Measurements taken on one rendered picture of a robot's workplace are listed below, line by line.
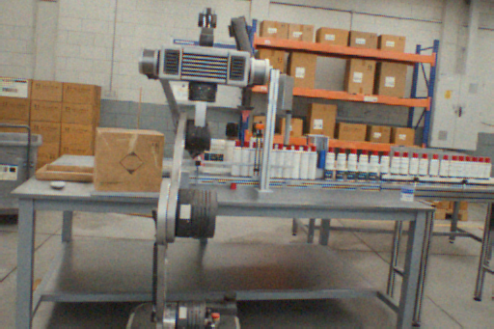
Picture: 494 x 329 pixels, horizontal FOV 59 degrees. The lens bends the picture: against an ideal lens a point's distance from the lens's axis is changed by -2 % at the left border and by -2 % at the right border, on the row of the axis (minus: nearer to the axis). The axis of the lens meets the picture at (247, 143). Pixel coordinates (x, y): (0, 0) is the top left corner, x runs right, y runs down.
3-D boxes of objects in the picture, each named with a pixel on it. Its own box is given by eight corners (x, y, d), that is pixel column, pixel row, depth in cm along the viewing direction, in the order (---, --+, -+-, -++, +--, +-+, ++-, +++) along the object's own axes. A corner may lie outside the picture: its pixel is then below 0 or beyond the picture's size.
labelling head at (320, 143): (318, 175, 287) (322, 135, 285) (326, 178, 274) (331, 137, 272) (298, 174, 283) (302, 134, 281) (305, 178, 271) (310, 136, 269)
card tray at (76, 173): (101, 174, 253) (101, 167, 253) (96, 181, 228) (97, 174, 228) (46, 171, 246) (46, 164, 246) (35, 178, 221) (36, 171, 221)
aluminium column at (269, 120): (265, 189, 250) (277, 69, 245) (268, 191, 246) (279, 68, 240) (259, 189, 249) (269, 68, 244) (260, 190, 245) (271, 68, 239)
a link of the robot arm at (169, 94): (150, 68, 255) (167, 61, 255) (151, 71, 260) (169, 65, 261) (173, 134, 244) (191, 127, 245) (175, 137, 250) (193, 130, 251)
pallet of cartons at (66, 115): (99, 183, 633) (105, 86, 621) (92, 196, 552) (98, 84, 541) (11, 179, 608) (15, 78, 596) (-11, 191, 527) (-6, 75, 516)
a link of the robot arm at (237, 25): (226, 12, 236) (244, 8, 237) (228, 27, 248) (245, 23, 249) (246, 83, 220) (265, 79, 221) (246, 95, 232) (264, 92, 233)
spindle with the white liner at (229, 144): (233, 167, 291) (237, 122, 288) (236, 169, 282) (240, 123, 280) (220, 166, 289) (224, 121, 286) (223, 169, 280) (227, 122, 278)
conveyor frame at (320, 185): (371, 188, 285) (372, 180, 285) (380, 192, 274) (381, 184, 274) (103, 176, 247) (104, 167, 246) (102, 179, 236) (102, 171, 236)
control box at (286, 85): (291, 110, 257) (294, 77, 255) (283, 109, 241) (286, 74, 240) (275, 108, 261) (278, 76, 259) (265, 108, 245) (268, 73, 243)
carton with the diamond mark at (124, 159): (152, 181, 231) (156, 130, 229) (160, 191, 209) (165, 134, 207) (93, 180, 220) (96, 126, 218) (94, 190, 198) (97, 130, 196)
